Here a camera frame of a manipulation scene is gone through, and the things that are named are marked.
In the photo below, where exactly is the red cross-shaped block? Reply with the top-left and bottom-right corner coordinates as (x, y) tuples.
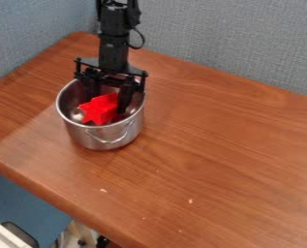
(79, 93), (117, 125)

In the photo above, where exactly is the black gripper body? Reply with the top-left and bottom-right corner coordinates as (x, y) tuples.
(73, 34), (148, 92)

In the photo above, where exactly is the wooden table leg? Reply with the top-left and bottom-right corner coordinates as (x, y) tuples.
(57, 220), (99, 248)

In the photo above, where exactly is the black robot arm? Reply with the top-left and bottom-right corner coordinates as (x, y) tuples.
(73, 0), (148, 113)

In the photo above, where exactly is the metal pot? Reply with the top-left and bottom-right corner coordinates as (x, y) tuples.
(55, 79), (145, 151)

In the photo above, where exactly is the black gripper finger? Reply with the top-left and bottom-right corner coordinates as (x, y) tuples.
(116, 83), (133, 114)
(83, 77), (100, 102)

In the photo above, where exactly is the white striped object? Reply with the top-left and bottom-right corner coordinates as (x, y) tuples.
(0, 222), (39, 248)

